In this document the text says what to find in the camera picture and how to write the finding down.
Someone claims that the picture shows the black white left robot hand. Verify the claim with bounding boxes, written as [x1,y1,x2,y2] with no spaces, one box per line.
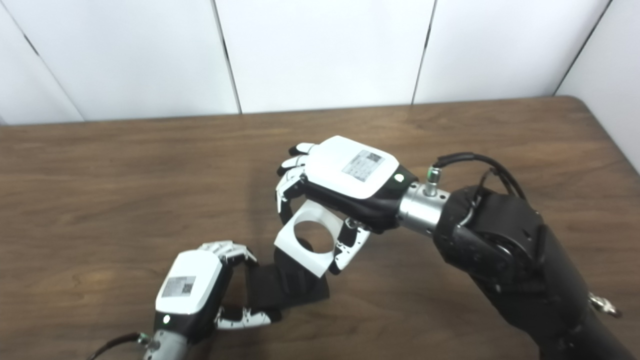
[154,240,282,346]

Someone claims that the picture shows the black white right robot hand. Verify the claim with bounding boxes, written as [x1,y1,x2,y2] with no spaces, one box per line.
[275,135,420,276]

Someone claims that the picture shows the white square piece with hole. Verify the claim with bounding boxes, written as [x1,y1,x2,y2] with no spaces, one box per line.
[273,199,346,279]

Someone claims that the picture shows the black peg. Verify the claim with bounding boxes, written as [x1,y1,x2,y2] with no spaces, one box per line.
[247,239,331,311]

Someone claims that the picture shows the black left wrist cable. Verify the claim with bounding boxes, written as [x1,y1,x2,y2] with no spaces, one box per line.
[87,332,152,360]

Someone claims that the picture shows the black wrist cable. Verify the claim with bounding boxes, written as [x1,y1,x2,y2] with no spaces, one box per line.
[87,332,152,360]
[432,152,529,202]

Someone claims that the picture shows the thin right arm wire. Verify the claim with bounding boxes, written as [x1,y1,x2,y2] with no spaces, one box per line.
[462,169,498,228]

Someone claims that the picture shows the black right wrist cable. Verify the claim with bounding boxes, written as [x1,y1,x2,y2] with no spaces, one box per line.
[432,152,529,202]

